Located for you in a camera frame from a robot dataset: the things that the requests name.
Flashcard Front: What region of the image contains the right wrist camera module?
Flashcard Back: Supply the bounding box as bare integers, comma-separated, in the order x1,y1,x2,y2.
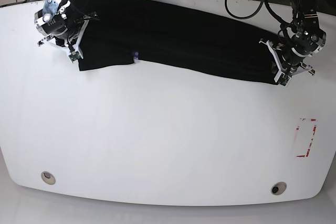
68,51,83,63

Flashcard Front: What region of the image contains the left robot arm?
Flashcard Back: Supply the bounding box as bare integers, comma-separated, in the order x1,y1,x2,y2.
227,0,327,86

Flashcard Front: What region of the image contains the red tape rectangle marking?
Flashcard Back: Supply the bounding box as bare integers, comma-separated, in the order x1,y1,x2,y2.
293,118,318,158

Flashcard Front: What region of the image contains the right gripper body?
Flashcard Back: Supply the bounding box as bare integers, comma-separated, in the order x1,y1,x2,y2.
36,11,98,53

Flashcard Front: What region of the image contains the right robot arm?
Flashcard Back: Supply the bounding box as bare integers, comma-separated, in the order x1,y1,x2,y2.
34,0,99,62

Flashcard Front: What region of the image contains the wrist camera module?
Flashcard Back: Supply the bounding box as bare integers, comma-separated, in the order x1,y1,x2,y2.
278,73,291,87
68,51,83,63

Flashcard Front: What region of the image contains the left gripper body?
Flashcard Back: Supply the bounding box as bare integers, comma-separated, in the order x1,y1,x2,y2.
259,39,316,77

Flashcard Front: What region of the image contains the black graphic t-shirt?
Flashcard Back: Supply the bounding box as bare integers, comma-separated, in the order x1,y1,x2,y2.
73,0,278,84

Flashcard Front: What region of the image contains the right table cable grommet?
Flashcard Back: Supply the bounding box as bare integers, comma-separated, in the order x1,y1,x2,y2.
271,182,287,196

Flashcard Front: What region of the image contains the left table cable grommet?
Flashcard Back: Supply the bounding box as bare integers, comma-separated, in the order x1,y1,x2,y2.
41,172,56,185

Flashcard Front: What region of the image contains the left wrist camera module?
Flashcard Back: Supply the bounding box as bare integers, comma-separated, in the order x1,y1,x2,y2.
278,73,291,87

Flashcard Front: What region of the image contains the table cable grommet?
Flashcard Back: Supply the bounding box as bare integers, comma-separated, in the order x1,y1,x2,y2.
41,172,56,185
271,182,287,196

